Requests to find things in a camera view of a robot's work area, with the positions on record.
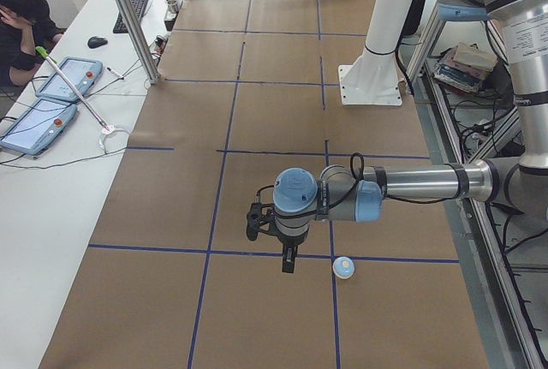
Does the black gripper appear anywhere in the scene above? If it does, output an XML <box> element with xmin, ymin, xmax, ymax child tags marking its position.
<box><xmin>277</xmin><ymin>230</ymin><xmax>308</xmax><ymax>274</ymax></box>

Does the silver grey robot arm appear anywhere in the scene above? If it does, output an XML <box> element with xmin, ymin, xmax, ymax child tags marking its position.
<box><xmin>247</xmin><ymin>0</ymin><xmax>547</xmax><ymax>273</ymax></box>

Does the brown paper table cover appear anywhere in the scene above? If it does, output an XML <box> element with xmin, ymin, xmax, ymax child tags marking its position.
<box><xmin>40</xmin><ymin>0</ymin><xmax>488</xmax><ymax>368</ymax></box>

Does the stack of books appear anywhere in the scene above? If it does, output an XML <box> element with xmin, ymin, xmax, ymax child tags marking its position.
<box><xmin>432</xmin><ymin>43</ymin><xmax>497</xmax><ymax>93</ymax></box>

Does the black marker pen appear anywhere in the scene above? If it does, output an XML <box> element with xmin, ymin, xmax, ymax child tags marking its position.
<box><xmin>106</xmin><ymin>67</ymin><xmax>125</xmax><ymax>80</ymax></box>

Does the metal cup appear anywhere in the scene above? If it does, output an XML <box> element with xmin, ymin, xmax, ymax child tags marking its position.
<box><xmin>165</xmin><ymin>0</ymin><xmax>179</xmax><ymax>21</ymax></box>

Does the upper blue teach pendant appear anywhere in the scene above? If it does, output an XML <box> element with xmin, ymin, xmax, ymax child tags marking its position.
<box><xmin>36</xmin><ymin>57</ymin><xmax>104</xmax><ymax>102</ymax></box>

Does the blue teach pendant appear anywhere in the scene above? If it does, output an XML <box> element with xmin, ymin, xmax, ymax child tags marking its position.
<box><xmin>1</xmin><ymin>98</ymin><xmax>77</xmax><ymax>156</ymax></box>
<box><xmin>36</xmin><ymin>57</ymin><xmax>104</xmax><ymax>102</ymax></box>

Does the lower blue teach pendant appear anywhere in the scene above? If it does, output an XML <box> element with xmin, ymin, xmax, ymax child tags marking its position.
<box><xmin>1</xmin><ymin>98</ymin><xmax>77</xmax><ymax>156</ymax></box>

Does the black computer mouse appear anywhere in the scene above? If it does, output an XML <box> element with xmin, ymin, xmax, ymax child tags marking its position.
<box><xmin>87</xmin><ymin>36</ymin><xmax>108</xmax><ymax>49</ymax></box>

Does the black keyboard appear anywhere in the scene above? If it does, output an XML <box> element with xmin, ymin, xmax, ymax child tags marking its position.
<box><xmin>112</xmin><ymin>0</ymin><xmax>152</xmax><ymax>35</ymax></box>

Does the green tipped metal rod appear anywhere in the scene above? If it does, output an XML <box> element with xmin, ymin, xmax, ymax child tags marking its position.
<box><xmin>35</xmin><ymin>46</ymin><xmax>115</xmax><ymax>135</ymax></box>

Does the seated person in black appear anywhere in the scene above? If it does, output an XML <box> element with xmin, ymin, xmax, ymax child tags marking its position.
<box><xmin>1</xmin><ymin>0</ymin><xmax>65</xmax><ymax>86</ymax></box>

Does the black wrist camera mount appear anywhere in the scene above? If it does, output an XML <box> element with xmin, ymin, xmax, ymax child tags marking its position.
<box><xmin>246</xmin><ymin>202</ymin><xmax>276</xmax><ymax>241</ymax></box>

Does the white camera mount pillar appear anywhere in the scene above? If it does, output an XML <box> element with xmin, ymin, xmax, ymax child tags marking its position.
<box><xmin>338</xmin><ymin>0</ymin><xmax>413</xmax><ymax>106</ymax></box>

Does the aluminium frame post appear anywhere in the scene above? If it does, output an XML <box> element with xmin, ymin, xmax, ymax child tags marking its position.
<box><xmin>115</xmin><ymin>0</ymin><xmax>159</xmax><ymax>85</ymax></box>

